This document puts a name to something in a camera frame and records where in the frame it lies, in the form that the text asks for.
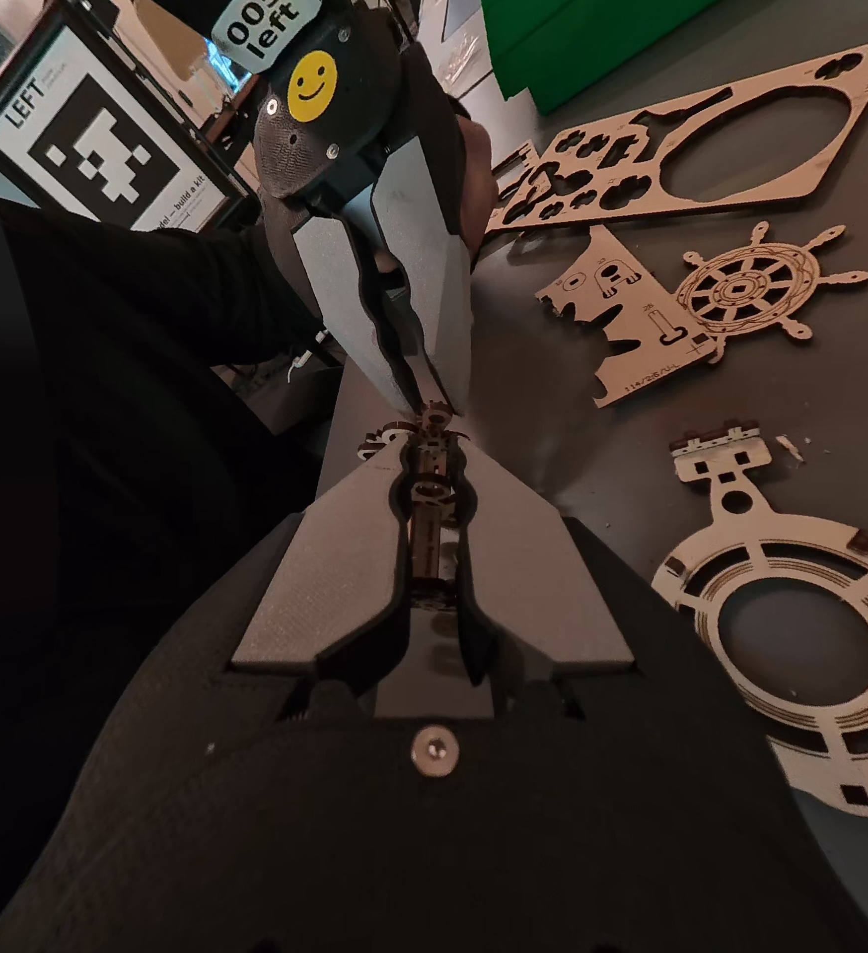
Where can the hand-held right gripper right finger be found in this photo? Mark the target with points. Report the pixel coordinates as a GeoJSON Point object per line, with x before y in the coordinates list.
{"type": "Point", "coordinates": [538, 588]}

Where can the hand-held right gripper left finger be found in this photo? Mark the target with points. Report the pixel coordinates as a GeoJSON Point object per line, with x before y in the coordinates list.
{"type": "Point", "coordinates": [315, 588]}

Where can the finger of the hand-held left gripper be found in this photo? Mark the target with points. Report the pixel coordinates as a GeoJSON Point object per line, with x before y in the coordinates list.
{"type": "Point", "coordinates": [434, 283]}
{"type": "Point", "coordinates": [337, 290]}

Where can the wooden shaft gear assembly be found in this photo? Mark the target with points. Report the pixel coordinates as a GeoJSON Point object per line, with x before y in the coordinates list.
{"type": "Point", "coordinates": [426, 536]}

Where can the person's left forearm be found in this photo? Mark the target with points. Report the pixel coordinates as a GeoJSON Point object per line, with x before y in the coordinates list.
{"type": "Point", "coordinates": [181, 298]}

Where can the person's left hand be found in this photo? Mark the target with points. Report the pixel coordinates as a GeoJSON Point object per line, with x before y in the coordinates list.
{"type": "Point", "coordinates": [479, 193]}

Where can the green box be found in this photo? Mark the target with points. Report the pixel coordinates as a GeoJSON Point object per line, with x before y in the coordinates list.
{"type": "Point", "coordinates": [590, 45]}

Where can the small wooden sheet fragment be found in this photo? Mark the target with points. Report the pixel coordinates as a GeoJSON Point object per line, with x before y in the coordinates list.
{"type": "Point", "coordinates": [657, 372]}

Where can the wooden ship wheel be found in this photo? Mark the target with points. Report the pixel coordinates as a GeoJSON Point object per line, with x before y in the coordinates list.
{"type": "Point", "coordinates": [695, 292]}

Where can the framed black white marker sign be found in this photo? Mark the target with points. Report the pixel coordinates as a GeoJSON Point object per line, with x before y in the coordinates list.
{"type": "Point", "coordinates": [99, 149]}

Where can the small wood chip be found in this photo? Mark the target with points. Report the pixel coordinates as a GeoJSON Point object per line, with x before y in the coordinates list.
{"type": "Point", "coordinates": [791, 448]}

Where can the wooden sheet with oval hole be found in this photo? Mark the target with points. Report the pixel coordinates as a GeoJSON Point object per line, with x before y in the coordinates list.
{"type": "Point", "coordinates": [795, 82]}

